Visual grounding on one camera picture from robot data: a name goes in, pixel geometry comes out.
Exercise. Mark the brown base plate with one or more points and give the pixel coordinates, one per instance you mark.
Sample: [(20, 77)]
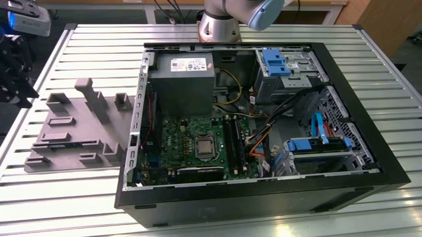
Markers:
[(199, 34)]

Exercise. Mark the hard disk in blue carrier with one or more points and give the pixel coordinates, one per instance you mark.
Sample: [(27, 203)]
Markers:
[(300, 145)]

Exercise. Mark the metal disk bay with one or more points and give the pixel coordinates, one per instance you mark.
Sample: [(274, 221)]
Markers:
[(323, 163)]

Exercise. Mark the black graphics card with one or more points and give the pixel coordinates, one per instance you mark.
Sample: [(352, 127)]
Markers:
[(198, 174)]

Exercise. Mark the wooden cabinet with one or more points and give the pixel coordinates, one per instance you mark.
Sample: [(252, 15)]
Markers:
[(389, 22)]

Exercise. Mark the green motherboard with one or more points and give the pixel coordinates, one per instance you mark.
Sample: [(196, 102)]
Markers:
[(178, 138)]

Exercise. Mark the blue drive carrier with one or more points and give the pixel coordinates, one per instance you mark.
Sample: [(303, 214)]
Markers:
[(275, 63)]

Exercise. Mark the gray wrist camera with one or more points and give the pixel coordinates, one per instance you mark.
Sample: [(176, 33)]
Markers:
[(32, 24)]

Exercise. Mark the CPU socket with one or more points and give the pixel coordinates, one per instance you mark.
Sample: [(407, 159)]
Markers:
[(194, 148)]

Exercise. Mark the installed RAM stick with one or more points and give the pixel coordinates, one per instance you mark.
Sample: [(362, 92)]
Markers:
[(239, 148)]

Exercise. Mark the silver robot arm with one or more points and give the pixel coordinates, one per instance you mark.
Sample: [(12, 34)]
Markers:
[(218, 27)]

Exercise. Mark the metal drive cage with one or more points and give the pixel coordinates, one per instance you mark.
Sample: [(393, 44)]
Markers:
[(296, 82)]

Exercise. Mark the black PC case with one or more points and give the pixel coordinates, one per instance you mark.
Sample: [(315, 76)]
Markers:
[(230, 205)]

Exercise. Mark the gray power supply unit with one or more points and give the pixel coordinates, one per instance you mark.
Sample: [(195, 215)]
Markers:
[(180, 86)]

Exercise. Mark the gray parts rack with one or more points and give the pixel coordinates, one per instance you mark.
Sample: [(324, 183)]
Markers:
[(81, 128)]

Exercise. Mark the silver CPU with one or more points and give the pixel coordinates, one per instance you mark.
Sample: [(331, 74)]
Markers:
[(204, 147)]

